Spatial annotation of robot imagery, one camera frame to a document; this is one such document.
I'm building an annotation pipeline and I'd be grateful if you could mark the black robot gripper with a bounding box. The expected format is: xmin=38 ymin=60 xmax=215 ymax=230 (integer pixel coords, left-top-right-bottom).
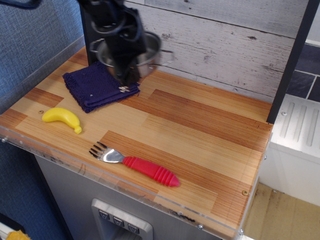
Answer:
xmin=78 ymin=0 xmax=147 ymax=85

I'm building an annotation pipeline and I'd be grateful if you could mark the stainless steel pot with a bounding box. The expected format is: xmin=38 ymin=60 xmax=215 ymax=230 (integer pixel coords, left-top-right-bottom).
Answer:
xmin=89 ymin=31 xmax=175 ymax=79

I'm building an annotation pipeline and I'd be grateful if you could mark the dark purple folded towel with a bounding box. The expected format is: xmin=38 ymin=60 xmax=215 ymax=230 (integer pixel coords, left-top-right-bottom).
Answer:
xmin=62 ymin=61 xmax=140 ymax=113

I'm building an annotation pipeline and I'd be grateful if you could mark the yellow toy banana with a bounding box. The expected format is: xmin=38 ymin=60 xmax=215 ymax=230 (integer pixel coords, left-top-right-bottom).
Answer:
xmin=41 ymin=107 xmax=82 ymax=134

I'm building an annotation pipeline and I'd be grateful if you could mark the clear acrylic table edge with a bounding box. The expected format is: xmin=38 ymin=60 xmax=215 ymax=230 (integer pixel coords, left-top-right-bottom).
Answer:
xmin=0 ymin=127 xmax=261 ymax=240

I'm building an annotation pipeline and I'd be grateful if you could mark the grey dispenser panel with buttons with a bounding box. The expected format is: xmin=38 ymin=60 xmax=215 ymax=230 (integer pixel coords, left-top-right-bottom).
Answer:
xmin=91 ymin=198 xmax=154 ymax=240

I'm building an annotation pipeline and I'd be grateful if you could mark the white toy sink unit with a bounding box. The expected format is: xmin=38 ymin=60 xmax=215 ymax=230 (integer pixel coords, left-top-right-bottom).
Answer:
xmin=259 ymin=94 xmax=320 ymax=206

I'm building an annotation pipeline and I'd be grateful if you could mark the yellow object bottom left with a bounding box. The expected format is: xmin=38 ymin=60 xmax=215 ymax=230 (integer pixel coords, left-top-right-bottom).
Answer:
xmin=6 ymin=230 xmax=31 ymax=240

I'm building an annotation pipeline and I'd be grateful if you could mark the fork with red handle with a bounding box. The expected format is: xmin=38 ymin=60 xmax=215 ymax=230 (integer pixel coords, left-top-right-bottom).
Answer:
xmin=88 ymin=141 xmax=180 ymax=187

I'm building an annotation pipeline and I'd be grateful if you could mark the black vertical post right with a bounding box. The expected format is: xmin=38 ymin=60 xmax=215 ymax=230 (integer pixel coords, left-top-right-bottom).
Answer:
xmin=266 ymin=0 xmax=320 ymax=124

